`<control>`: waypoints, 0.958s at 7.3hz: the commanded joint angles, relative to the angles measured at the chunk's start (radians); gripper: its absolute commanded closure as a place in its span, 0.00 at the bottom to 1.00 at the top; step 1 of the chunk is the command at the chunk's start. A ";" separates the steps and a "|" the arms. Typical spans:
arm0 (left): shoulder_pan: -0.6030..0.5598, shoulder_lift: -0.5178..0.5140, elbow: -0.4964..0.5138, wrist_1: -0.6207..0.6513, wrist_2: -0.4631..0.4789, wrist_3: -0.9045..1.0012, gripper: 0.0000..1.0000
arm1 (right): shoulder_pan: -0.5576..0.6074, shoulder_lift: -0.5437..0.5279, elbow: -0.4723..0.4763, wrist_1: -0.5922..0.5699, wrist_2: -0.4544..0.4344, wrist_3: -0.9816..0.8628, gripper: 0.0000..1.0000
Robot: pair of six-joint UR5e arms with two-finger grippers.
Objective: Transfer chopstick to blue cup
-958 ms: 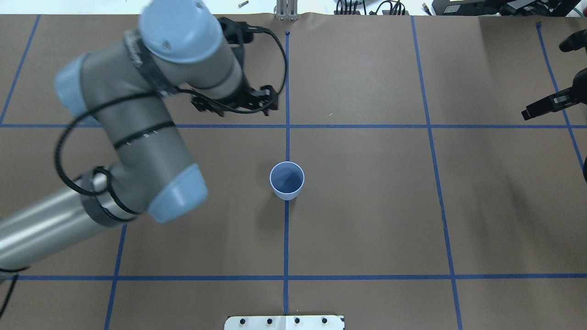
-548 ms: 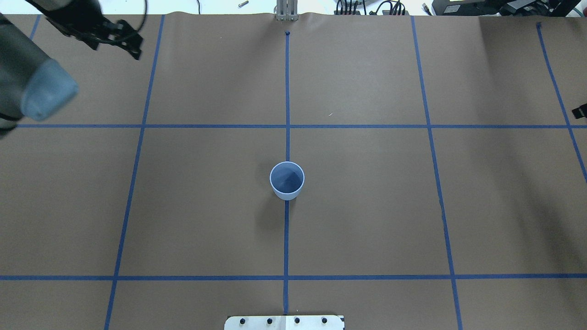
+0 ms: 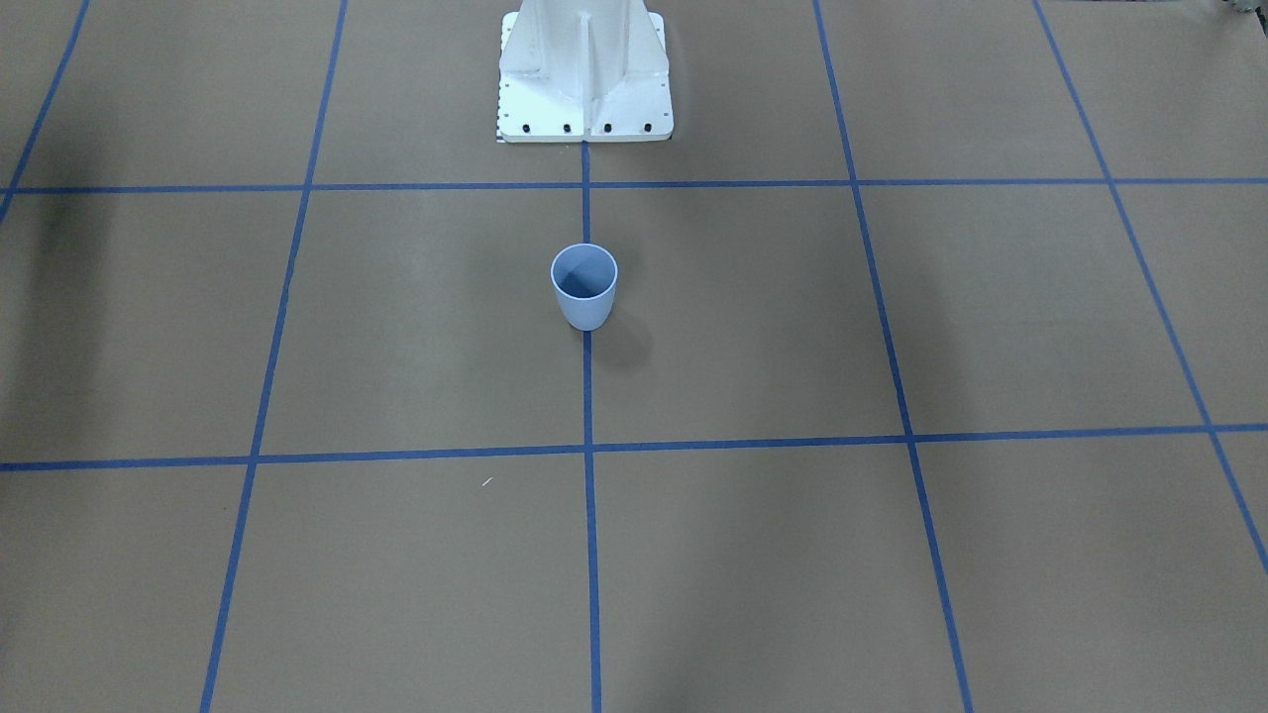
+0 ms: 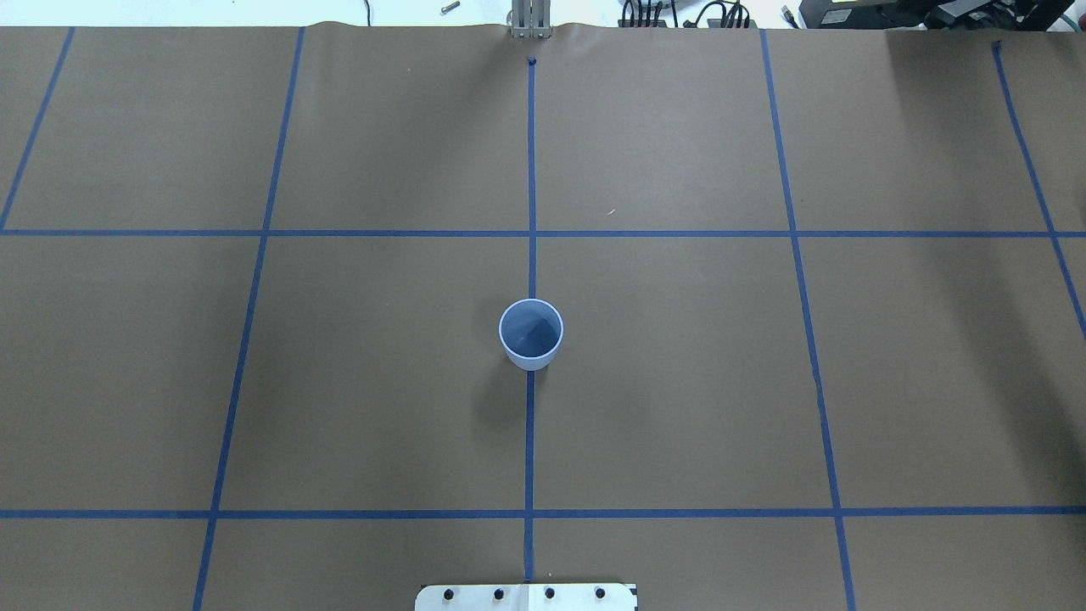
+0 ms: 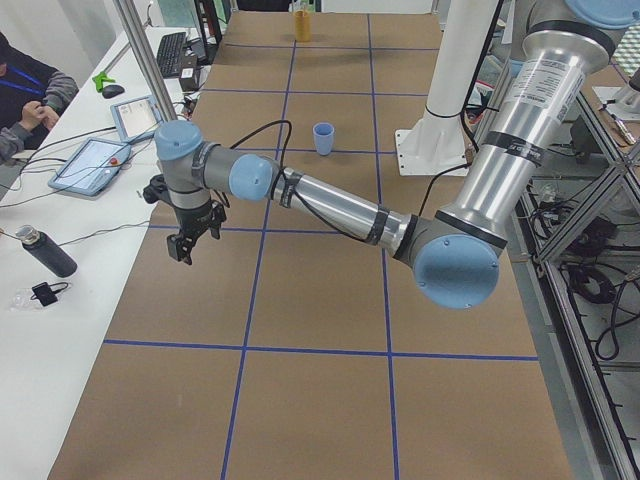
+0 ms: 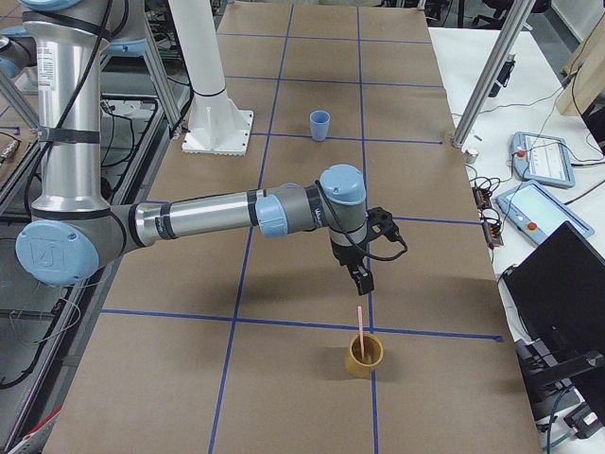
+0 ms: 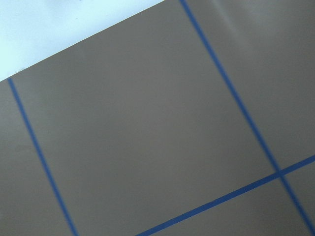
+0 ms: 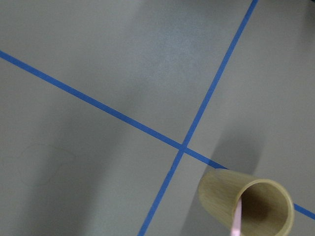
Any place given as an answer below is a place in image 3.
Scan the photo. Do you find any blue cup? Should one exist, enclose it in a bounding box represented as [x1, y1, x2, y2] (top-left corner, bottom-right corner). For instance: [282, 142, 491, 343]
[552, 244, 620, 331]

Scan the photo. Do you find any brown paper table cover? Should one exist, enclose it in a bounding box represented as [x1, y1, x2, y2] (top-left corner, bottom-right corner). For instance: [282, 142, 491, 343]
[3, 1, 1265, 712]

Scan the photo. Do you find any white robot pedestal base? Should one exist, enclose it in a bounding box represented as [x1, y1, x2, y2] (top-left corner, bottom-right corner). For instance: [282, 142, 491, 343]
[495, 1, 675, 145]

